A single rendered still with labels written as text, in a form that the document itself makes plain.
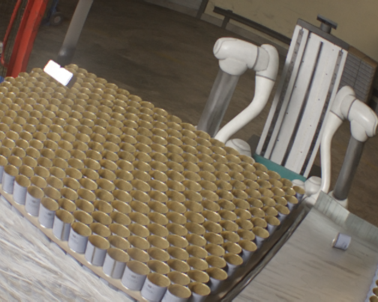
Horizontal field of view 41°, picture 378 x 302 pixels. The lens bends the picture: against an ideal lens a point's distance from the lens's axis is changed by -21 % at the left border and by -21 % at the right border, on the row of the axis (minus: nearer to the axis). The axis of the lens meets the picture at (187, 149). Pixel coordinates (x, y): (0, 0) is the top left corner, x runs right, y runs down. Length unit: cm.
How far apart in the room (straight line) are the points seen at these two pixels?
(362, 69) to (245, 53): 605
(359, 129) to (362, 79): 601
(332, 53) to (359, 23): 731
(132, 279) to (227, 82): 149
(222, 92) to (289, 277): 122
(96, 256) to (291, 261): 78
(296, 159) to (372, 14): 735
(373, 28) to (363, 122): 768
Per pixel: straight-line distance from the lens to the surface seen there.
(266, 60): 284
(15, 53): 297
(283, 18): 1077
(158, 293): 162
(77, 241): 170
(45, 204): 180
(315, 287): 202
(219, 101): 294
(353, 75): 878
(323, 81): 315
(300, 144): 326
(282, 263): 208
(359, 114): 276
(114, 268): 165
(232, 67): 283
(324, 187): 278
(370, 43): 1038
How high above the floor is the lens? 213
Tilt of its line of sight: 23 degrees down
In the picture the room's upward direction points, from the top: 19 degrees clockwise
